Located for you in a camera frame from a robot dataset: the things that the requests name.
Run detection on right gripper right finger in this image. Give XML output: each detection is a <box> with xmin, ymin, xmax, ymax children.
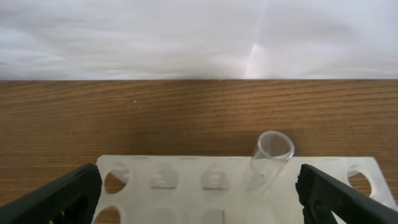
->
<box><xmin>295</xmin><ymin>163</ymin><xmax>398</xmax><ymax>224</ymax></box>

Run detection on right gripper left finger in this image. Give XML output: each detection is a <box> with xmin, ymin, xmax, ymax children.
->
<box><xmin>0</xmin><ymin>162</ymin><xmax>103</xmax><ymax>224</ymax></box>

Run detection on white test tube rack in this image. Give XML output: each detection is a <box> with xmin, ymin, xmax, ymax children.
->
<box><xmin>91</xmin><ymin>154</ymin><xmax>398</xmax><ymax>224</ymax></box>

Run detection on clear test tube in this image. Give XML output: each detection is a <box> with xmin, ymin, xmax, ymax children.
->
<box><xmin>244</xmin><ymin>130</ymin><xmax>296</xmax><ymax>196</ymax></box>

